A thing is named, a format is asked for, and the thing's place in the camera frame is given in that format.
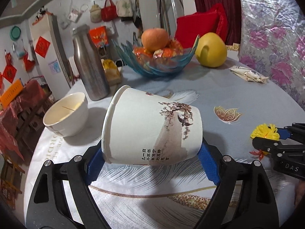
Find crumpled white tissue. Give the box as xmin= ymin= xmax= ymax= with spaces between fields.
xmin=229 ymin=65 xmax=269 ymax=85

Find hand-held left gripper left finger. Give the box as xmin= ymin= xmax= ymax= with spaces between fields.
xmin=25 ymin=139 xmax=109 ymax=229

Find red cushion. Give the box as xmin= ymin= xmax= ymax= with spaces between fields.
xmin=175 ymin=3 xmax=228 ymax=51

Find white refrigerator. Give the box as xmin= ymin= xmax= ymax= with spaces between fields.
xmin=28 ymin=14 xmax=72 ymax=94

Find small red diamond poster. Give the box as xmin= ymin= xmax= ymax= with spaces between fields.
xmin=1 ymin=64 xmax=18 ymax=84

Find red hanging pouch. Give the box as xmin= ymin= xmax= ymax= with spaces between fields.
xmin=22 ymin=53 xmax=37 ymax=72

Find clear hanging plastic bag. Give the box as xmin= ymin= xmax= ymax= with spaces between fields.
xmin=13 ymin=41 xmax=27 ymax=59

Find orange red gift box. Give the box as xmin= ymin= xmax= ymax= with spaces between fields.
xmin=89 ymin=26 xmax=110 ymax=47

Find table with red cloth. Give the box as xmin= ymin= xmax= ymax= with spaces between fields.
xmin=0 ymin=80 xmax=52 ymax=161

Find white ceramic bowl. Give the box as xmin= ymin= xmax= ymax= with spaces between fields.
xmin=43 ymin=92 xmax=89 ymax=138

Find red diamond fridge poster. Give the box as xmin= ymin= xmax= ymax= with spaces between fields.
xmin=35 ymin=36 xmax=51 ymax=58

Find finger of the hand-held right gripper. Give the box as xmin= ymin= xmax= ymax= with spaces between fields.
xmin=277 ymin=123 xmax=305 ymax=140
xmin=252 ymin=136 xmax=305 ymax=154

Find steel thermos bottle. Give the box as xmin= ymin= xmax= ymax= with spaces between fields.
xmin=72 ymin=24 xmax=111 ymax=102

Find floral plastic sheet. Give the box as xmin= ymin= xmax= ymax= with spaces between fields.
xmin=238 ymin=0 xmax=305 ymax=110

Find white printed paper cup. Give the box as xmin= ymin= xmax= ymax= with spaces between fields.
xmin=101 ymin=84 xmax=203 ymax=167

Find beige hanging bag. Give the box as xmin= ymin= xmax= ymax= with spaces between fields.
xmin=89 ymin=1 xmax=103 ymax=23

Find blue fridge sticker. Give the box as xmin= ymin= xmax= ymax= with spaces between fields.
xmin=49 ymin=60 xmax=59 ymax=75

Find yellow snack bag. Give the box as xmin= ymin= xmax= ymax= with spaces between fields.
xmin=101 ymin=59 xmax=122 ymax=85

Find yellow pompom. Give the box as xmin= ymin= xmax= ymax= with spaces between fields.
xmin=250 ymin=123 xmax=281 ymax=142

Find black hanging bag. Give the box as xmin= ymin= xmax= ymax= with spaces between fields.
xmin=133 ymin=0 xmax=144 ymax=28

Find panda plush toy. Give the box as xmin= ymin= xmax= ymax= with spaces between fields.
xmin=35 ymin=7 xmax=47 ymax=21

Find long orange box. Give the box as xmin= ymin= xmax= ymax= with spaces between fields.
xmin=0 ymin=78 xmax=25 ymax=109

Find white tote bag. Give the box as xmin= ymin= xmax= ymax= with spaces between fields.
xmin=116 ymin=0 xmax=133 ymax=18

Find large orange fruit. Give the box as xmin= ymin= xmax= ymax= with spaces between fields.
xmin=141 ymin=28 xmax=169 ymax=53

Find wrapped oranges in bowl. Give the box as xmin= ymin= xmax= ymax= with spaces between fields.
xmin=133 ymin=39 xmax=184 ymax=58

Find red handbag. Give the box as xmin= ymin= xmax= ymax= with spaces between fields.
xmin=100 ymin=0 xmax=119 ymax=22

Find green round plate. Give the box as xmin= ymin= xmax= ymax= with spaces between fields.
xmin=10 ymin=25 xmax=22 ymax=41

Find blue glass fruit bowl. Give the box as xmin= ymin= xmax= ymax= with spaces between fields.
xmin=113 ymin=34 xmax=201 ymax=78

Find yellow pomelo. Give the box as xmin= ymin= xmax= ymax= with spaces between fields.
xmin=195 ymin=32 xmax=228 ymax=68

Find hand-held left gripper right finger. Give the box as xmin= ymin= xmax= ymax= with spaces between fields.
xmin=195 ymin=137 xmax=280 ymax=229

